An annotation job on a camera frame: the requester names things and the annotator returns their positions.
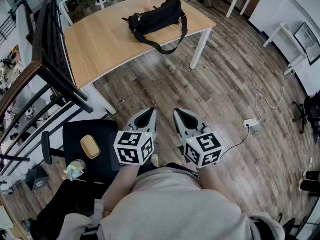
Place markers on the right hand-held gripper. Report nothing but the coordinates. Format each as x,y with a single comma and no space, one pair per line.
202,149

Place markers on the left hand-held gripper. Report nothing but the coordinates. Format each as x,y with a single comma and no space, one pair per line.
130,146

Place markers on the black duffel bag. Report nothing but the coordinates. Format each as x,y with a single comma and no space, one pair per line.
160,16

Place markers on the person's left forearm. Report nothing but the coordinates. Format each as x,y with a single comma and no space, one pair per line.
117,189

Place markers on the person's right forearm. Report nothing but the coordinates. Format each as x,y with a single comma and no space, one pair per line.
215,186

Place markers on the person's white shoe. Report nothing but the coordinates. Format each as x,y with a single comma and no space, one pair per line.
155,160

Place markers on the black office chair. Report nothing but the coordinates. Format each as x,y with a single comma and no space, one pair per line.
105,139

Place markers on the person's black trousers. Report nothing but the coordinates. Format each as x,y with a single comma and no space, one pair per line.
175,166

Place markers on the yellow flat case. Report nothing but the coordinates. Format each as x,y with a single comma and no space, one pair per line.
90,146

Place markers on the white power adapter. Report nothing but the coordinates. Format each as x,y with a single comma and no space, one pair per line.
250,123

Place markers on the person's grey sweatshirt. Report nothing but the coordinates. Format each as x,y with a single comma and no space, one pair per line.
175,209

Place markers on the wooden table with white legs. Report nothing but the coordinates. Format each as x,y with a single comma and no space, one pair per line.
100,41

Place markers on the pink vase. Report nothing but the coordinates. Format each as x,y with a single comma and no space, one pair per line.
148,4

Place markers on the small black box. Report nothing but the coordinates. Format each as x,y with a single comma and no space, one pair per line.
38,181

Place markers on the black metal railing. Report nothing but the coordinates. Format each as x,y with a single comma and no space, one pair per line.
42,51

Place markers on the black swivel chair base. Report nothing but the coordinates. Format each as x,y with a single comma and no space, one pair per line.
311,109

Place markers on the white side table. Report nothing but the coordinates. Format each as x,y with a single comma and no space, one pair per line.
287,32

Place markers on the black framed picture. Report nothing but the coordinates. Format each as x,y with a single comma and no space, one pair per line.
306,37

